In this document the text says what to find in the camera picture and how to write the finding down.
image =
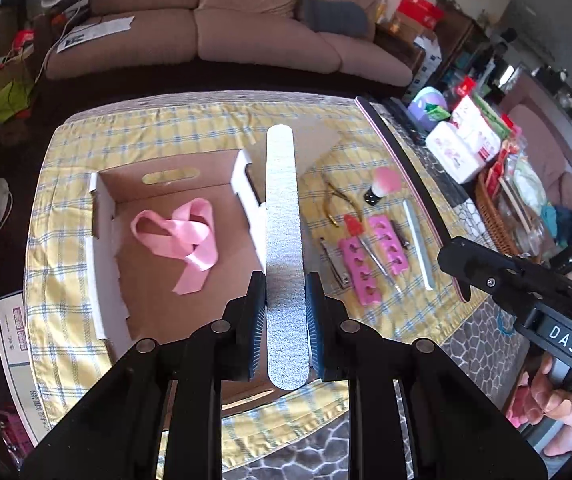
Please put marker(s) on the printed cardboard carton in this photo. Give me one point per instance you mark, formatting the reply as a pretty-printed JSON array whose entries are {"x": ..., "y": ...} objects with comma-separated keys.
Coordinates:
[{"x": 16, "y": 350}]

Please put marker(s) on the gold cuticle nipper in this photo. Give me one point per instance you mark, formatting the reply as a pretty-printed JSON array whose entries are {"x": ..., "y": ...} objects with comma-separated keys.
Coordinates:
[{"x": 333, "y": 205}]

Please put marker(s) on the pink powder brush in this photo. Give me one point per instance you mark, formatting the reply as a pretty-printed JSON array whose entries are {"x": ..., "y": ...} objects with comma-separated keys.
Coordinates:
[{"x": 386, "y": 182}]

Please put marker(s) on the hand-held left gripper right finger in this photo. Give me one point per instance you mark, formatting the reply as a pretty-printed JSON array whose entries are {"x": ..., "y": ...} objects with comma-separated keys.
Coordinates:
[{"x": 315, "y": 330}]

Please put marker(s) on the grey nail file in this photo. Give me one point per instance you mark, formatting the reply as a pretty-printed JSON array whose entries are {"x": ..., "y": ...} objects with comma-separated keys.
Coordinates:
[{"x": 286, "y": 210}]

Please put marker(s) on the red box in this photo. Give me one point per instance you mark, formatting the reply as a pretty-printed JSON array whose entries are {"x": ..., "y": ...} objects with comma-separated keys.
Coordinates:
[{"x": 418, "y": 10}]

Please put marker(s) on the grey pillow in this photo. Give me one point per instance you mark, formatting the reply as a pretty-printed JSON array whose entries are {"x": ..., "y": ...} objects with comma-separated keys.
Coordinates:
[{"x": 336, "y": 16}]

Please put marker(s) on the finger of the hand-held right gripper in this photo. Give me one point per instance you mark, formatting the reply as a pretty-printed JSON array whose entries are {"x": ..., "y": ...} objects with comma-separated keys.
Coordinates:
[{"x": 496, "y": 275}]

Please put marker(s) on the yellow plaid cloth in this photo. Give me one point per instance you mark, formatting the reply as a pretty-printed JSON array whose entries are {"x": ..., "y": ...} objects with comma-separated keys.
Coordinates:
[{"x": 66, "y": 185}]

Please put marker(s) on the black nail file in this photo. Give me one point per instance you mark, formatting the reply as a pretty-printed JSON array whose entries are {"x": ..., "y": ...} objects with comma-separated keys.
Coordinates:
[{"x": 401, "y": 160}]

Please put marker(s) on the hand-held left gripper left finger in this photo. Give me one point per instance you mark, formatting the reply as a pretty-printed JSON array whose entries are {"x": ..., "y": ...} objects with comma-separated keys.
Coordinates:
[{"x": 257, "y": 330}]

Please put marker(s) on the brown sofa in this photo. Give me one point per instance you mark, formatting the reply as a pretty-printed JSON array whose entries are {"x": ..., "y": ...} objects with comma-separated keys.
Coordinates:
[{"x": 246, "y": 35}]

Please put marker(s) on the white papers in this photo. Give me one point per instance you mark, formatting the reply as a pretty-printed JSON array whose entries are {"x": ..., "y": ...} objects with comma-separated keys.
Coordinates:
[{"x": 96, "y": 32}]

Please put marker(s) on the metal nail clipper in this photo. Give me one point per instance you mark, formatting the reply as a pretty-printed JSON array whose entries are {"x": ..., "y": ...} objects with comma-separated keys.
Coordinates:
[{"x": 333, "y": 265}]

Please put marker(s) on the pink toe separator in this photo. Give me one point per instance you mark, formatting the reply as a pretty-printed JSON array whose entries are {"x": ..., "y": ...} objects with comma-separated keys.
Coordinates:
[
  {"x": 391, "y": 255},
  {"x": 353, "y": 280}
]

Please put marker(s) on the red and white packet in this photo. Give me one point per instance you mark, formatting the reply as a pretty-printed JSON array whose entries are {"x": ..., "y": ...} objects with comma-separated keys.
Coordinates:
[{"x": 476, "y": 125}]

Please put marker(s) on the green bag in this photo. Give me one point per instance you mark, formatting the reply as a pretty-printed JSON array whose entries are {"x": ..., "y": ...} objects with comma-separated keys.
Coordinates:
[{"x": 6, "y": 105}]

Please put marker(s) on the person's right hand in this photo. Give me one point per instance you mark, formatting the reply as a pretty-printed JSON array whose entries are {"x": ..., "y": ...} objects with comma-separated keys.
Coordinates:
[{"x": 546, "y": 400}]

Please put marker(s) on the white floral tissue pack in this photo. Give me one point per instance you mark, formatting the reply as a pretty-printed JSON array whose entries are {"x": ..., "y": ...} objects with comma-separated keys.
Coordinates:
[{"x": 453, "y": 152}]

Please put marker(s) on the wicker basket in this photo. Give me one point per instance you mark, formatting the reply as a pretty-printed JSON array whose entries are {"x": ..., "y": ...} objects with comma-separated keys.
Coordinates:
[{"x": 496, "y": 225}]

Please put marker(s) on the purple container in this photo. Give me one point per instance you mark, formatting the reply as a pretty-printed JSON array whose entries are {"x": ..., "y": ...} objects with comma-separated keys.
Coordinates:
[{"x": 426, "y": 105}]

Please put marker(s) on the white cardboard box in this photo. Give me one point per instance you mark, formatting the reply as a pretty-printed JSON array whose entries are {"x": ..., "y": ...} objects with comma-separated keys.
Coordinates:
[{"x": 166, "y": 305}]

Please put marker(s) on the pink ribbon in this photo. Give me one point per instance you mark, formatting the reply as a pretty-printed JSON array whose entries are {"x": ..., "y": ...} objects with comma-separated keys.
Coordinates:
[{"x": 181, "y": 240}]

